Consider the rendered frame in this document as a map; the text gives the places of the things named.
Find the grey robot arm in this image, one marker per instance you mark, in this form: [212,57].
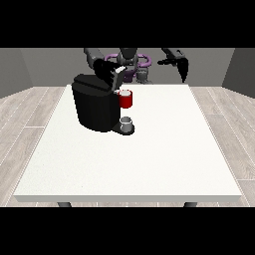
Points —
[93,54]
[172,52]

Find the dark table leg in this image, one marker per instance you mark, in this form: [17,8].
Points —
[190,204]
[64,204]

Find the grey coffee pod pale top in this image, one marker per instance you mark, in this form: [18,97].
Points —
[125,92]

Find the black coffee machine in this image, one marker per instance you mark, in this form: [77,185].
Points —
[94,106]

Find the small grey cup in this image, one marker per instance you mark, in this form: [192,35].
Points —
[126,125]

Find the pale grey machine lid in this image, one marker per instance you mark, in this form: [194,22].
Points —
[120,69]

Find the red pod holder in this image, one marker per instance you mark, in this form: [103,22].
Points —
[126,100]

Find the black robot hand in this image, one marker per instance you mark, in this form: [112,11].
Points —
[181,64]
[105,71]

